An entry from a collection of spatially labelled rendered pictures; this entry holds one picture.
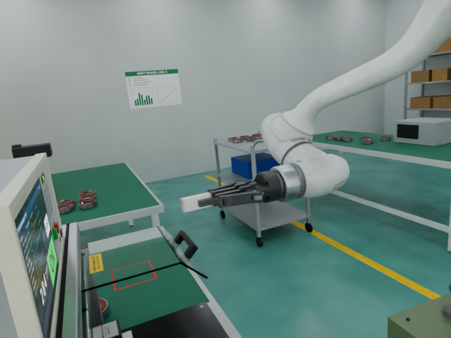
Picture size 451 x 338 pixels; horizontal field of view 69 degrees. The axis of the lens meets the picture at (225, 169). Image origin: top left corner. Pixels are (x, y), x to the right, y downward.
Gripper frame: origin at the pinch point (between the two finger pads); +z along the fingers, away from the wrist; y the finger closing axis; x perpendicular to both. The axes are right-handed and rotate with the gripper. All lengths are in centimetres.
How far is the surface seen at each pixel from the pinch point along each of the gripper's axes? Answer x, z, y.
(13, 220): 12.0, 28.2, -28.7
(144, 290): -43, 10, 44
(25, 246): 7.9, 28.4, -25.6
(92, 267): -11.7, 23.3, 5.9
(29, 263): 5.8, 28.4, -25.7
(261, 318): -118, -63, 96
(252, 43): 109, -299, 512
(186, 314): -41.2, 0.9, 20.3
